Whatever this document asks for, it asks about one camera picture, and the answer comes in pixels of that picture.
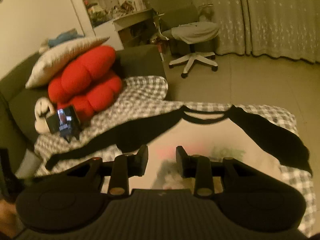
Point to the white desk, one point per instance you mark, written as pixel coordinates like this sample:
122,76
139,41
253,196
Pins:
129,30

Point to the grey star curtain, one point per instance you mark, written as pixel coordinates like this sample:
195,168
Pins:
277,28

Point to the upper red puffy cushion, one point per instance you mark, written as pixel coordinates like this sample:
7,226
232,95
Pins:
80,73

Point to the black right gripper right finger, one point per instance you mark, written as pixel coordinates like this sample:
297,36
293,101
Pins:
203,170

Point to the red puffy cushion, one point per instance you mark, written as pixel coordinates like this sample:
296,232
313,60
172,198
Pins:
80,73
96,98

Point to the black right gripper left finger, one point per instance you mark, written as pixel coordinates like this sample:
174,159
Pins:
119,171

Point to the dark blue phone stand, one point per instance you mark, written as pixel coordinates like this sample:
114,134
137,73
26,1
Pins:
70,135

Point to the grey office chair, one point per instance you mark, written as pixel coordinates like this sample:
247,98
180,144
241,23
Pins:
179,20

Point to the white striped pillow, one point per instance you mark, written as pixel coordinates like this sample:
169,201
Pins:
53,60

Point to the white plush toy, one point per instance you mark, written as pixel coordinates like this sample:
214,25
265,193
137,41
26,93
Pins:
43,109

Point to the black and white raglan shirt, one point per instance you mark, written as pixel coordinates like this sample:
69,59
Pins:
234,133

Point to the smartphone playing video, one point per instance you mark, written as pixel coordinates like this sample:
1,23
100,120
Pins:
65,121

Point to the lower red puffy cushion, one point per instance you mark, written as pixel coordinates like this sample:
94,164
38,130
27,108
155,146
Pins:
96,98

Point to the blue plush toy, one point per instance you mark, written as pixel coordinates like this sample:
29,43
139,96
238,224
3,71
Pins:
64,37

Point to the dark grey sofa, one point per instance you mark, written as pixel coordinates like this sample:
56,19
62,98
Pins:
18,133

